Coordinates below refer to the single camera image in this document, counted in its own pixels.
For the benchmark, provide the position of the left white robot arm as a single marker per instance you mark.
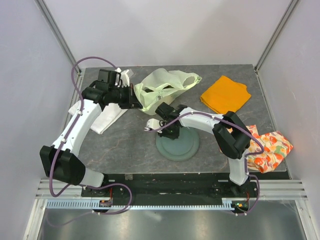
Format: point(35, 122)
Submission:
point(60, 160)

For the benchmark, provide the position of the floral patterned cloth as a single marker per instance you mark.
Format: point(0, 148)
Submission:
point(270, 153)

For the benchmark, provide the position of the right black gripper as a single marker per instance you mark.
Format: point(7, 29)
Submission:
point(173, 136)

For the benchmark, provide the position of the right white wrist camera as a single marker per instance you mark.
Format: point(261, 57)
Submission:
point(152, 125)

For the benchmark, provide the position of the light green plastic bag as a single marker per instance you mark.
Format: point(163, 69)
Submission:
point(162, 86)

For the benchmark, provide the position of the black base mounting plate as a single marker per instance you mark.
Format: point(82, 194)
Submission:
point(207, 184)

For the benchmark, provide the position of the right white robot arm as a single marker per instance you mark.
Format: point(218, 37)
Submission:
point(231, 135)

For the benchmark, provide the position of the slotted cable duct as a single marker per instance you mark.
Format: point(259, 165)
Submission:
point(90, 204)

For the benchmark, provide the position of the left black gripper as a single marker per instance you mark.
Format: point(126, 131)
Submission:
point(132, 102)

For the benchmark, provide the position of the grey-green ceramic plate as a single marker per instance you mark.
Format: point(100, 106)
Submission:
point(180, 149)

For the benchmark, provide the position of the orange folded cloth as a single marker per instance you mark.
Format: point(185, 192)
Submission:
point(225, 95)

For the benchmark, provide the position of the white folded towel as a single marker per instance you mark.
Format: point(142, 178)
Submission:
point(112, 112)

